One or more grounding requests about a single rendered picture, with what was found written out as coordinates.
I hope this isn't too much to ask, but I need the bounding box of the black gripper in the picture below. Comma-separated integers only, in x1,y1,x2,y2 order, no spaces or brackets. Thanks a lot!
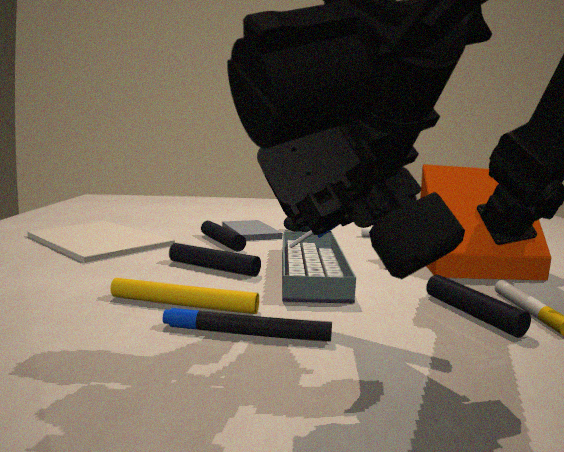
341,108,465,280

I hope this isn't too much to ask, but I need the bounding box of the keyboard with white letter keys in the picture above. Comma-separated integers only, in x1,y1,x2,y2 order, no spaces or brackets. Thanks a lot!
282,231,357,304

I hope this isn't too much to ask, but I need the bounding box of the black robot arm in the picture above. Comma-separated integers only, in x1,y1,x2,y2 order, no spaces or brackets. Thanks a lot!
227,0,564,245

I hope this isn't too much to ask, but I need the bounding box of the blue stylus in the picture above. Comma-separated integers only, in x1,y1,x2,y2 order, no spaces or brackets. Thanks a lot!
289,226,337,248

